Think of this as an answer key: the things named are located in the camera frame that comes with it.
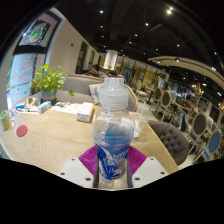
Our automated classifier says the pale green mug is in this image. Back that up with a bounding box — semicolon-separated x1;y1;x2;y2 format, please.
0;109;16;132

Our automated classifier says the flat round red coaster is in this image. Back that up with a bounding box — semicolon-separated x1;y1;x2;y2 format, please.
15;124;29;138

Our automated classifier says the clear blue-labelled water bottle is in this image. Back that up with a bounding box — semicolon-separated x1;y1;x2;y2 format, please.
91;76;136;190

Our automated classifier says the white cylindrical column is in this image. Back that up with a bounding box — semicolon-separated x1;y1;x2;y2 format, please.
103;49;119;71

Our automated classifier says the group of round-backed chairs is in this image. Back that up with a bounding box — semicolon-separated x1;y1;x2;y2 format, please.
133;78;224;164

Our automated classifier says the group of ceiling spotlights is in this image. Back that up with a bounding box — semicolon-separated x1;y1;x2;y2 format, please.
98;4;223;98

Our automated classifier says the clear drinking glass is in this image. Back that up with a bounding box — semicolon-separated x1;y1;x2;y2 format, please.
132;113;149;139

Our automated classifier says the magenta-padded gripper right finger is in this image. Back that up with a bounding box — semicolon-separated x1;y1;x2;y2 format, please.
126;145;169;189

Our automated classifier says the large decorated window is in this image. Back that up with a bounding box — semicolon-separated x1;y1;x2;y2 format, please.
6;11;63;108

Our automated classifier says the grey chevron cushion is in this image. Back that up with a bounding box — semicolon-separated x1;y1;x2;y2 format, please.
88;83;103;106

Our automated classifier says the beige curved sofa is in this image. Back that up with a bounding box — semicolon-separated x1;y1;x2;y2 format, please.
54;73;139;113

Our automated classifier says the green potted plant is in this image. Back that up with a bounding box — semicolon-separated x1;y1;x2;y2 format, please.
31;63;75;103

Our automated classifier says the light blue tissue pack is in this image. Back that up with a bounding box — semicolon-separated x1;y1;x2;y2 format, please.
37;100;52;115

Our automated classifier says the person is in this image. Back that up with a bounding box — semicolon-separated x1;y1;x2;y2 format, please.
178;94;195;133
84;63;102;78

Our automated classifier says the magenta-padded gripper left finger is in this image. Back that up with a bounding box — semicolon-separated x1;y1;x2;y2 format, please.
57;145;100;189

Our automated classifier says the grey tufted armchair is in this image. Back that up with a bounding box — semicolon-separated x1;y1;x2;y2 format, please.
148;119;191;167

